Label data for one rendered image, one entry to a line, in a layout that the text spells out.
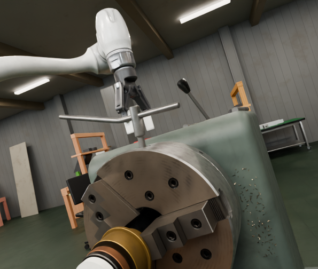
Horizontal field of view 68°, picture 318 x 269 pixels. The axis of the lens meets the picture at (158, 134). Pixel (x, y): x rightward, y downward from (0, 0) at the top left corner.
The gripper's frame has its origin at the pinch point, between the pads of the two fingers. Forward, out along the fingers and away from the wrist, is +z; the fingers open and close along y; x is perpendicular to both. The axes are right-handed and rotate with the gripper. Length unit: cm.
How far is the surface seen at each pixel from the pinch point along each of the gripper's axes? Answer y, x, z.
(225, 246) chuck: 31.8, 25.8, 25.9
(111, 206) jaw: 36.0, 8.8, 14.9
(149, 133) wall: -650, -320, -34
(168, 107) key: 28.9, 22.1, 0.6
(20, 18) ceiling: -226, -286, -270
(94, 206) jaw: 35.8, 4.8, 14.4
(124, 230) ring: 40.4, 13.7, 17.8
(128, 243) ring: 42.2, 15.1, 19.1
